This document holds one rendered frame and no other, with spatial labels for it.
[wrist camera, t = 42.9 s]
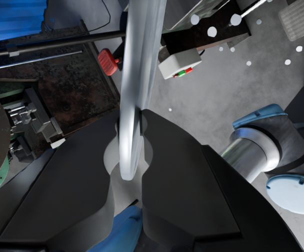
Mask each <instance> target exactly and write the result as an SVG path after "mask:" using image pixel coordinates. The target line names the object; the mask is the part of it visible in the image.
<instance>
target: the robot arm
mask: <svg viewBox="0 0 304 252"><path fill-rule="evenodd" d="M119 123H120V109H117V110H115V111H113V112H111V113H109V114H107V115H105V116H104V117H102V118H100V119H98V120H96V121H94V122H93V123H91V124H89V125H87V126H85V127H84V128H82V129H80V130H79V131H77V132H76V133H74V134H73V135H72V136H70V137H69V138H68V139H66V140H65V141H64V142H63V143H62V144H61V145H59V146H58V147H57V148H48V149H47V150H46V151H45V152H43V153H42V154H41V155H40V156H39V157H37V158H36V159H35V160H34V161H33V162H31V163H30V164H29V165H28V166H26V167H25V168H24V169H23V170H22V171H20V172H19V173H18V174H17V175H15V176H14V177H13V178H12V179H11V180H9V181H8V182H7V183H6V184H4V185H3V186H2V187H1V188H0V252H304V249H303V247H302V246H301V244H300V243H299V241H298V239H297V238H296V236H295V235H294V233H293V232H292V230H291V229H290V228H289V226H288V225H287V224H286V222H285V221H284V220H283V218H282V217H281V216H280V215H279V213H278V212H277V211H276V210H275V208H274V207H273V206H272V205H271V204H270V203H269V202H268V201H267V200H266V198H265V197H264V196H263V195H262V194H261V193H260V192H259V191H258V190H257V189H256V188H255V187H253V186H252V185H251V182H252V181H253V180H254V179H255V178H256V177H257V176H258V175H259V173H260V172H264V173H265V175H266V176H267V178H268V180H267V182H266V191H267V194H268V195H269V197H270V198H271V199H272V200H273V201H274V202H275V203H276V204H277V205H279V206H280V207H282V208H284V209H287V210H289V211H291V212H294V213H298V214H304V127H302V128H298V129H296V127H295V126H294V124H293V123H292V122H291V120H290V119H289V117H288V114H287V113H286V112H284V111H283V109H282V108H281V107H280V106H279V105H278V104H275V103H272V104H269V105H267V106H264V107H262V108H260V109H258V110H256V111H253V112H251V113H249V114H247V115H245V116H243V117H241V118H239V119H237V120H236V121H234V122H233V123H232V126H233V129H234V130H235V131H234V132H233V133H232V134H231V135H230V138H229V145H228V146H227V147H225V148H224V149H223V150H222V151H221V152H220V153H219V154H218V153H217V152H216V151H215V150H214V149H213V148H211V147H210V146H209V145H208V144H206V145H202V144H201V143H200V142H198V141H197V140H196V139H195V138H194V137H193V136H192V135H191V134H189V133H188V132H187V131H185V130H184V129H182V128H181V127H179V126H178V125H176V124H174V123H173V122H171V121H169V120H167V119H166V118H164V117H162V116H160V115H158V114H157V113H155V112H153V111H151V110H149V109H143V110H139V128H140V136H143V138H144V160H145V162H146V163H147V164H148V166H149V167H148V169H147V170H146V171H145V172H144V174H143V175H142V178H141V200H142V209H141V208H140V207H137V206H136V205H132V206H129V207H127V208H125V209H124V210H122V212H121V213H120V214H117V215H116V216H115V217H114V212H115V200H114V194H113V188H112V182H111V176H110V174H111V172H112V170H113V168H114V167H115V166H116V165H117V163H118V162H119V161H120V151H119Z"/></svg>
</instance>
